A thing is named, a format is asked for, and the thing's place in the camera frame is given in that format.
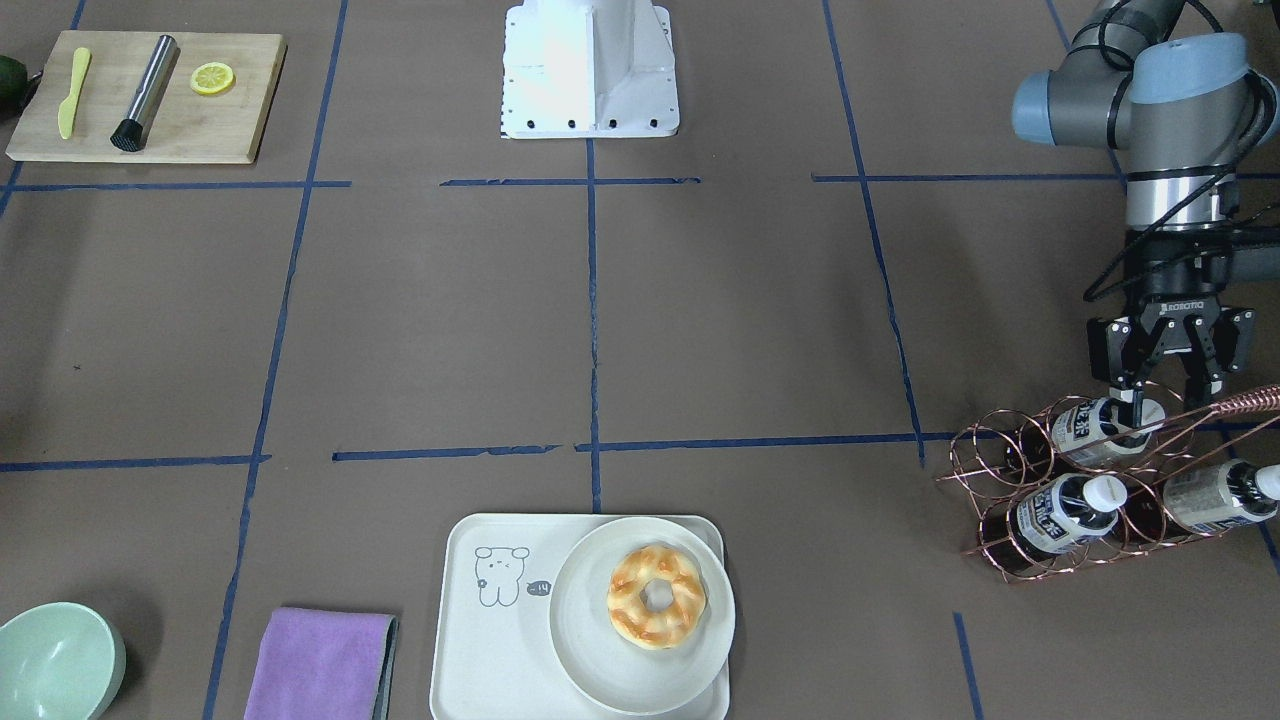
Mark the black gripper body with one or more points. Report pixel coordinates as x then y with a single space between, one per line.
1172 290

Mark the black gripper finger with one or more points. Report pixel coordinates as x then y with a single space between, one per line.
1128 373
1206 373

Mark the tea bottle white cap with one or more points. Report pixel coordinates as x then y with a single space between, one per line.
1088 436

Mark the cream serving tray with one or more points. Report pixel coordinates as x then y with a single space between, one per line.
493 657

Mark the glazed twisted donut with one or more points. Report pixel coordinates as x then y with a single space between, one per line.
655 598

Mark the cream round plate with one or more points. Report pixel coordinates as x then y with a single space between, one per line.
615 674

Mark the purple folded cloth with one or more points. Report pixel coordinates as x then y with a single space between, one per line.
317 664

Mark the lemon slice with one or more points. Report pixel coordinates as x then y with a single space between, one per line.
212 78

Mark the bamboo cutting board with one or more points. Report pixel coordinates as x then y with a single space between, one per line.
188 128

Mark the steel muddler black tip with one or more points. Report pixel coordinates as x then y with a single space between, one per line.
132 131

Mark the yellow plastic knife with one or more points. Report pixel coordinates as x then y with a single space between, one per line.
68 107

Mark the mint green bowl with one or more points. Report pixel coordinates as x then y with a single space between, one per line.
61 660

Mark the green lime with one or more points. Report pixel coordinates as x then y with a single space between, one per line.
14 87

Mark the copper wire bottle rack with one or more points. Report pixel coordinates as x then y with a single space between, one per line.
977 467

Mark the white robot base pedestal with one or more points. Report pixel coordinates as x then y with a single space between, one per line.
588 69

